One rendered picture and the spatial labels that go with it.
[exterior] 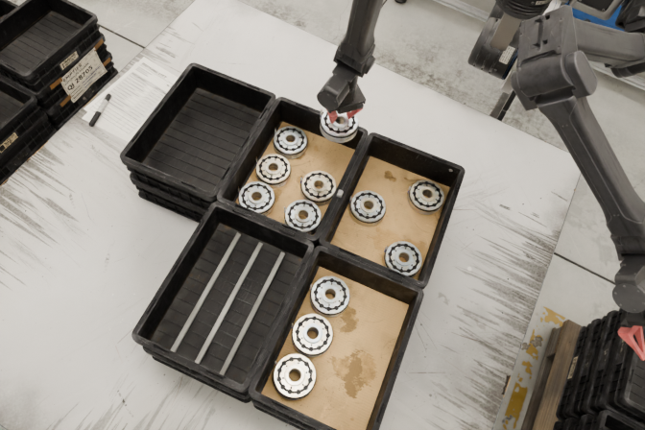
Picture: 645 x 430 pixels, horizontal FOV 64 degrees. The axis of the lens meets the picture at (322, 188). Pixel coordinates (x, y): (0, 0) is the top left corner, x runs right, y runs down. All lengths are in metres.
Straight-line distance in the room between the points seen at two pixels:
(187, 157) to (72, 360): 0.63
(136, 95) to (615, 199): 1.52
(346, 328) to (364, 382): 0.14
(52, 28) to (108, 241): 1.20
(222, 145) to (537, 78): 1.01
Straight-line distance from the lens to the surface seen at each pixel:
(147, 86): 1.97
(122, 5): 3.38
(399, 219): 1.53
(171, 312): 1.42
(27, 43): 2.57
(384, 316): 1.41
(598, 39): 1.04
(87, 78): 2.52
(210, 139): 1.64
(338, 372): 1.36
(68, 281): 1.66
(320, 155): 1.60
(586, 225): 2.82
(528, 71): 0.90
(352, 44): 1.12
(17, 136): 2.40
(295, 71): 1.98
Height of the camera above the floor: 2.16
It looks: 60 degrees down
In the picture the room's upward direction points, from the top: 9 degrees clockwise
